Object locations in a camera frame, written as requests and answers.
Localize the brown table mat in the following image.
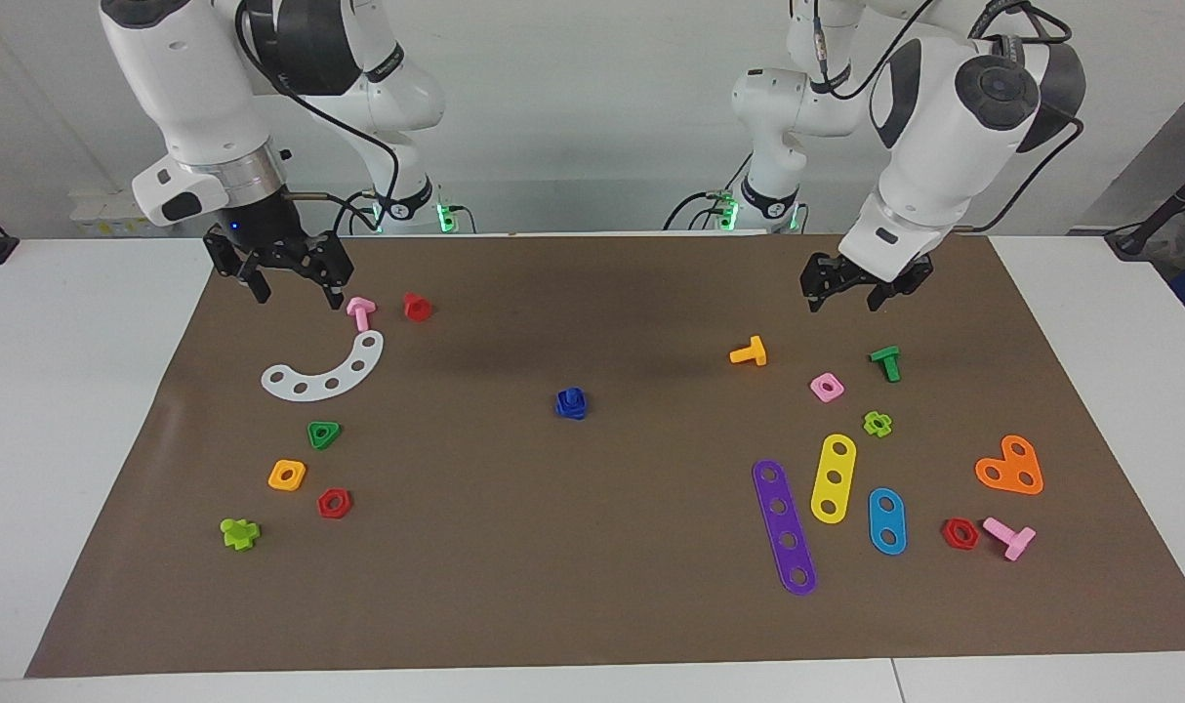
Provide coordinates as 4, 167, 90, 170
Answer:
24, 232, 1185, 679

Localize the black arm base cable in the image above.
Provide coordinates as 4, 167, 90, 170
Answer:
663, 151, 755, 231

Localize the yellow three-hole strip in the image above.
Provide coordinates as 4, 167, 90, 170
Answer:
810, 434, 858, 525

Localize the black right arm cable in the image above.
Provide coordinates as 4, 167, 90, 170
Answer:
236, 0, 400, 235

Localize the black stand pole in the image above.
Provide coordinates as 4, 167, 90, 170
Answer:
1105, 161, 1185, 257

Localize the orange heart-shaped holed plate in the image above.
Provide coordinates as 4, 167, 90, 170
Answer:
974, 434, 1044, 496

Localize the large pink plastic screw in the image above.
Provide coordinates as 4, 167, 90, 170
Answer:
983, 517, 1038, 562

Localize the blue two-hole strip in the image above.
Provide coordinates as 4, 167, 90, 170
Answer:
867, 487, 908, 557

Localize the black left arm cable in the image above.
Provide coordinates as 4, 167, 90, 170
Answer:
812, 0, 1086, 235

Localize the white wall socket box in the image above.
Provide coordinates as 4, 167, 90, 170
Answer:
70, 191, 179, 238

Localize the white curved holed strip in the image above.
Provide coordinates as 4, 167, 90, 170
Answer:
261, 330, 386, 402

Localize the purple four-hole strip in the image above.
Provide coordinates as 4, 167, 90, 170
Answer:
752, 459, 818, 597

